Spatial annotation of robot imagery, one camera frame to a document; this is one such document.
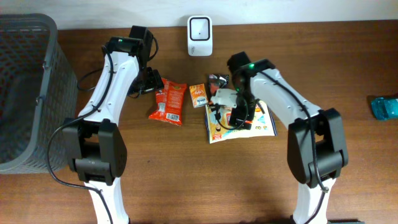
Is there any black red snack packet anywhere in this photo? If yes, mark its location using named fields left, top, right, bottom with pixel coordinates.
left=208, top=73, right=229, bottom=96

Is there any red Hacks candy bag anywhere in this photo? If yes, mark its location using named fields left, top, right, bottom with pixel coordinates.
left=149, top=78, right=187, bottom=126

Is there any beige wet wipes pack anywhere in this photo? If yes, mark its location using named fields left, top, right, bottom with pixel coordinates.
left=205, top=101, right=277, bottom=144

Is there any orange snack packet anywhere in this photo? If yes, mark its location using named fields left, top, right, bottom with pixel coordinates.
left=189, top=83, right=208, bottom=108

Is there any blue mouthwash bottle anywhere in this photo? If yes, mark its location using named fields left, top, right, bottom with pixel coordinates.
left=371, top=97, right=397, bottom=121

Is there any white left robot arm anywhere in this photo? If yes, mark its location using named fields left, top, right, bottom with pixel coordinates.
left=62, top=26, right=164, bottom=223

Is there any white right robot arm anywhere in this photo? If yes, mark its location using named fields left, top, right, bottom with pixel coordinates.
left=211, top=52, right=348, bottom=223

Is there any white barcode scanner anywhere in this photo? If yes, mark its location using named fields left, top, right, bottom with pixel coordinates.
left=187, top=16, right=213, bottom=57

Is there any grey plastic mesh basket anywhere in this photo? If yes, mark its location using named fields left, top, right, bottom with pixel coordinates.
left=1, top=14, right=78, bottom=174

